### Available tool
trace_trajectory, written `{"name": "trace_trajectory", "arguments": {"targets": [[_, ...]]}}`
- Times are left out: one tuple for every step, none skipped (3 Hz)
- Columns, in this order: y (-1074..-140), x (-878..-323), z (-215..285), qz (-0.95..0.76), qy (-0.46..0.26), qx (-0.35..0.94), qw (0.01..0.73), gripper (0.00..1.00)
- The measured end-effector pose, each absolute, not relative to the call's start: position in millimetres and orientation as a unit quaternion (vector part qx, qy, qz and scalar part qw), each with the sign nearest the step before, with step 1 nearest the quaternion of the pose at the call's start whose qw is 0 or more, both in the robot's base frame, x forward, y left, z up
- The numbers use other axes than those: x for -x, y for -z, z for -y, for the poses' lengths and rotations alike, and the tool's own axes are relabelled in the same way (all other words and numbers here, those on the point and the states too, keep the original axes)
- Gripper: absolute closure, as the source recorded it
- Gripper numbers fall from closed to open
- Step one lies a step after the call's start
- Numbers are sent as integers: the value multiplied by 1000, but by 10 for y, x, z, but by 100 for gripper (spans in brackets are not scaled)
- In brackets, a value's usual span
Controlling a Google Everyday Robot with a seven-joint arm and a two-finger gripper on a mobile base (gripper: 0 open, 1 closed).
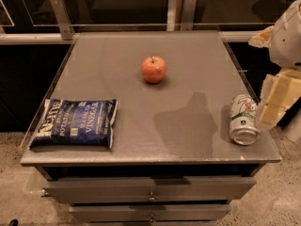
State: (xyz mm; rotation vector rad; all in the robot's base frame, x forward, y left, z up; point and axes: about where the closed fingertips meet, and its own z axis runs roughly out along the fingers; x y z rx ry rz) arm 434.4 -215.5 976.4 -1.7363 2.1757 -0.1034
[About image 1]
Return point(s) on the right metal bracket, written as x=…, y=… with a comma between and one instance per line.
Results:
x=188, y=14

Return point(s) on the white green soda can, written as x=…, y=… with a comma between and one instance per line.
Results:
x=242, y=120

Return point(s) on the metal bracket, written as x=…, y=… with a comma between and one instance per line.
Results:
x=188, y=14
x=62, y=18

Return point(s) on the top drawer knob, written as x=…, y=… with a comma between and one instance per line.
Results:
x=152, y=198

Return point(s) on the drawer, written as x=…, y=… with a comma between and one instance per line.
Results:
x=183, y=189
x=134, y=213

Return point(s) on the top drawer front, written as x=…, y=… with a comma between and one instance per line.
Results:
x=183, y=189

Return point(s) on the clear acrylic guard panel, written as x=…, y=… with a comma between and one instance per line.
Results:
x=153, y=11

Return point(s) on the drawer knob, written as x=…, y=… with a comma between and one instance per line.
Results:
x=152, y=198
x=152, y=219

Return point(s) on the red apple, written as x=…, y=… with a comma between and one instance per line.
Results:
x=153, y=69

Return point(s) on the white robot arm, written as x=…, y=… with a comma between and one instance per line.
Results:
x=281, y=91

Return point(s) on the blue kettle chips bag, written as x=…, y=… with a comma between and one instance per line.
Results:
x=77, y=123

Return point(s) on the left metal bracket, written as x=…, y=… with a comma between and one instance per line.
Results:
x=62, y=18

